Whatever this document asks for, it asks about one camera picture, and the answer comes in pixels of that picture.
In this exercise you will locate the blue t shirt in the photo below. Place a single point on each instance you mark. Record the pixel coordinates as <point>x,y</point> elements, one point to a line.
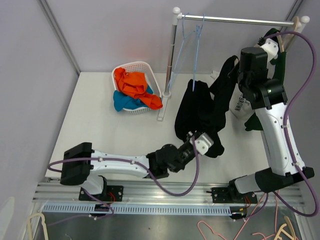
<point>122,101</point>

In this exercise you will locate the white cable duct strip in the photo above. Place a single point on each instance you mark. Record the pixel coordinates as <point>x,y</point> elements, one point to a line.
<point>139,209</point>

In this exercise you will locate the beige hanger on floor left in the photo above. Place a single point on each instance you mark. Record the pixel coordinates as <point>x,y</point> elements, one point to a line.
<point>32,223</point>

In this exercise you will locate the light blue wire hanger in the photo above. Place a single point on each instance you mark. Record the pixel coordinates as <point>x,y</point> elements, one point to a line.
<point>198,32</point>
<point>179,53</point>

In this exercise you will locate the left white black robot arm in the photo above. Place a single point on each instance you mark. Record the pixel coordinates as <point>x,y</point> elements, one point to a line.
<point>85,167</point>

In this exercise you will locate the beige hanger on floor right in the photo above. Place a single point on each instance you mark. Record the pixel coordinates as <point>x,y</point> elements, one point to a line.
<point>287,230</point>

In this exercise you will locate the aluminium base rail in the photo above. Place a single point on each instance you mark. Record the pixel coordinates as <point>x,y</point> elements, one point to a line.
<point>147,192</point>

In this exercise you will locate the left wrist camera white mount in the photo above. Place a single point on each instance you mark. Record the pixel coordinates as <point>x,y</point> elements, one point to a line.
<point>203,143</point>

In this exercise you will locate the beige hanger on floor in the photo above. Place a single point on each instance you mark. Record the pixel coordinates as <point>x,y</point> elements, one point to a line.
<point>32,223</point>
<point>287,230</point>

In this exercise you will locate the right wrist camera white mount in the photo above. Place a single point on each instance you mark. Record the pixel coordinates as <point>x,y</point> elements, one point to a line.
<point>271,48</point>

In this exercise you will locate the black t shirt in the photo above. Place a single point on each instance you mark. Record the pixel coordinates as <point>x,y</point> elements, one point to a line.
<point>203,108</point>

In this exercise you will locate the metal clothes rack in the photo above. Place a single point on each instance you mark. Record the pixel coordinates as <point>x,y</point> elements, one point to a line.
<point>304,20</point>

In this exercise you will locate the white plastic laundry basket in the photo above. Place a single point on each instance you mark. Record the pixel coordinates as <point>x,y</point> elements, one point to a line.
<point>144,67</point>

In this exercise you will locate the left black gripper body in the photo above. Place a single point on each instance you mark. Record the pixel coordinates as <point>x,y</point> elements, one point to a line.
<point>184,151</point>

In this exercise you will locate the orange t shirt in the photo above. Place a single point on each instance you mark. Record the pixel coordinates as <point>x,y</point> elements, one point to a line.
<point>134,84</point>

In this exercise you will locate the green white raglan shirt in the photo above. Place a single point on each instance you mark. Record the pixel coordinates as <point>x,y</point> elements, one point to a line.
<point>253,123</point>

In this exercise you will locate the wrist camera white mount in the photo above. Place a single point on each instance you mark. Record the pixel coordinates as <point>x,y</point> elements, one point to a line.
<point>271,48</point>
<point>203,143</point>

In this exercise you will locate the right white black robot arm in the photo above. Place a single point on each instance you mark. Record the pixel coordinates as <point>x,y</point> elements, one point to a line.
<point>268,99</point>

